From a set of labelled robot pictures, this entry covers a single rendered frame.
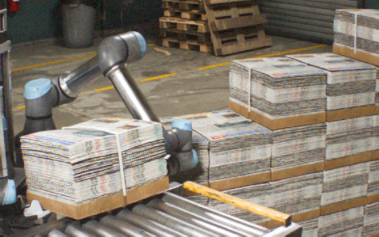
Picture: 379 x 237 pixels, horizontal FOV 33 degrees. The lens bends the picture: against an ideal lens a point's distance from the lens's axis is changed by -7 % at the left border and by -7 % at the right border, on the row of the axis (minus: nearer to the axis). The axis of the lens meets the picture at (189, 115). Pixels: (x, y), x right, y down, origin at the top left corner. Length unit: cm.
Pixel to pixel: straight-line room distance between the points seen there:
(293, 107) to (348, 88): 31
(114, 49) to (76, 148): 60
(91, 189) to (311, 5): 868
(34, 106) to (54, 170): 72
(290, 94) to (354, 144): 47
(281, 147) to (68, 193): 116
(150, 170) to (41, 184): 35
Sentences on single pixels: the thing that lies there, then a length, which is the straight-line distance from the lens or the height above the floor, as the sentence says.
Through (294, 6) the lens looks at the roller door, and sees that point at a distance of 1062.
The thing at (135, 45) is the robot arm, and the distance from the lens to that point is 248.
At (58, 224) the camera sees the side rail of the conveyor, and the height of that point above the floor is 80.
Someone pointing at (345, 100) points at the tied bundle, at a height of 92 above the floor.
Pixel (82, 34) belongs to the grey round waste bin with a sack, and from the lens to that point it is 964.
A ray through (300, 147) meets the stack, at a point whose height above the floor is 73.
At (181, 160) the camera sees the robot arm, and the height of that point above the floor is 81.
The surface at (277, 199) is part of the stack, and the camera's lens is 289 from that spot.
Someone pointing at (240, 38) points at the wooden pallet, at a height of 18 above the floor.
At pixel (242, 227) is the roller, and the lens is 197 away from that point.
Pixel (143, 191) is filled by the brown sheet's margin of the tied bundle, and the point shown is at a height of 85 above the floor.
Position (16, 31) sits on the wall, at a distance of 973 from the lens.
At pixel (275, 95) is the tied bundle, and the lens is 274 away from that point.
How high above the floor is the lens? 163
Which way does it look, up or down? 16 degrees down
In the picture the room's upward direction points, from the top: straight up
